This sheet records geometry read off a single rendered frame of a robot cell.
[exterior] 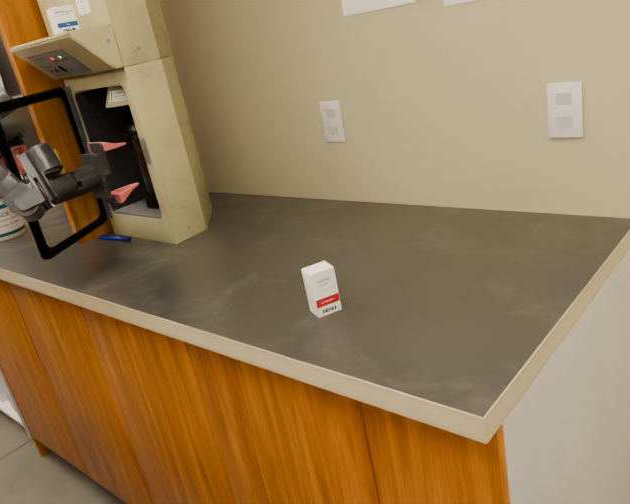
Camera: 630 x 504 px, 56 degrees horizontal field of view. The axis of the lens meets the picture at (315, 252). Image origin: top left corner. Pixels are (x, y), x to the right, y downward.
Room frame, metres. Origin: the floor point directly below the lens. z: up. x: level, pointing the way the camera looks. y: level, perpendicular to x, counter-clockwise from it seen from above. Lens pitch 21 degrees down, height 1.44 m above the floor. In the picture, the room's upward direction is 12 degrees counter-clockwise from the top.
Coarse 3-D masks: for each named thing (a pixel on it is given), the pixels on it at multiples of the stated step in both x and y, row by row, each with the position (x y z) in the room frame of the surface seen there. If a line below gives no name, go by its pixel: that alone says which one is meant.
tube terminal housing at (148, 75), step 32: (64, 0) 1.67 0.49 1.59; (96, 0) 1.57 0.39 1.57; (128, 0) 1.59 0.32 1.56; (128, 32) 1.57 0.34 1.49; (160, 32) 1.73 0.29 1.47; (128, 64) 1.55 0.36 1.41; (160, 64) 1.62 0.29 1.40; (128, 96) 1.56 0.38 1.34; (160, 96) 1.60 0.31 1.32; (160, 128) 1.58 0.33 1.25; (160, 160) 1.56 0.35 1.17; (192, 160) 1.69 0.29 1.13; (160, 192) 1.55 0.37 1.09; (192, 192) 1.61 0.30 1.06; (128, 224) 1.70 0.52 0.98; (160, 224) 1.58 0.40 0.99; (192, 224) 1.59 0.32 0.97
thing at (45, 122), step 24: (0, 120) 1.49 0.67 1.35; (24, 120) 1.56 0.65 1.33; (48, 120) 1.65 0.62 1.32; (24, 144) 1.53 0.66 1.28; (72, 144) 1.71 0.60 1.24; (72, 168) 1.67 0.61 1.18; (48, 216) 1.52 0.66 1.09; (72, 216) 1.61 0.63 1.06; (96, 216) 1.70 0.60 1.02; (48, 240) 1.49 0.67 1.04
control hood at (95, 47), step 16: (64, 32) 1.48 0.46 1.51; (80, 32) 1.48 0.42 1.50; (96, 32) 1.51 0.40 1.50; (112, 32) 1.54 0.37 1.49; (16, 48) 1.66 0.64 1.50; (32, 48) 1.61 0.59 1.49; (48, 48) 1.57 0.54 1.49; (64, 48) 1.53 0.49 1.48; (80, 48) 1.50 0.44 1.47; (96, 48) 1.50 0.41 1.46; (112, 48) 1.53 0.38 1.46; (32, 64) 1.71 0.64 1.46; (96, 64) 1.55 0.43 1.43; (112, 64) 1.52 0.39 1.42
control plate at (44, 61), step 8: (32, 56) 1.66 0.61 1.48; (40, 56) 1.63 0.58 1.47; (48, 56) 1.61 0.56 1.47; (56, 56) 1.59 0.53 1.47; (64, 56) 1.57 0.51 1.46; (40, 64) 1.68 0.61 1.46; (48, 64) 1.66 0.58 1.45; (56, 64) 1.64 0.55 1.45; (64, 64) 1.62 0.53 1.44; (72, 64) 1.60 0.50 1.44; (80, 64) 1.58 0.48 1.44; (56, 72) 1.69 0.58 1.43; (64, 72) 1.67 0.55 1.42; (72, 72) 1.65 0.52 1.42; (80, 72) 1.63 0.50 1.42
